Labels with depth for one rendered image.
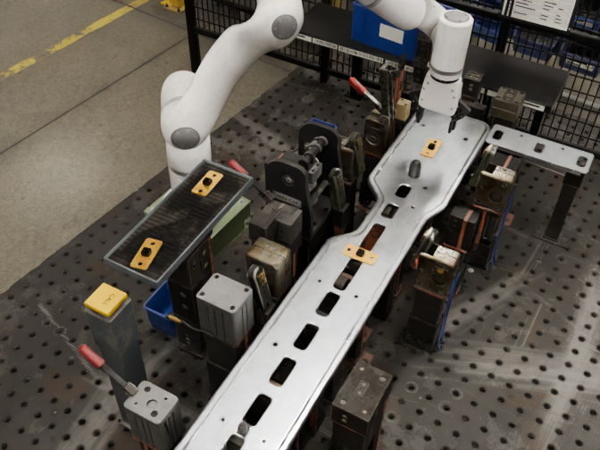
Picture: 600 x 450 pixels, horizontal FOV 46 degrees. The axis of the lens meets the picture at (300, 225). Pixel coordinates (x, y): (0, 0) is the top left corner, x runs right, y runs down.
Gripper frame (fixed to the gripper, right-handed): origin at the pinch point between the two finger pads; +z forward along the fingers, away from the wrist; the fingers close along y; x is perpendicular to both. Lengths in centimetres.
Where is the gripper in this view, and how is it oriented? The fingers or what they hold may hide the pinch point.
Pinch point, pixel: (435, 122)
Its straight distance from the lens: 197.5
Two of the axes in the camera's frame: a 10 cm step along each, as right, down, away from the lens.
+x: 4.8, -6.1, 6.3
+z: -0.3, 7.1, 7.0
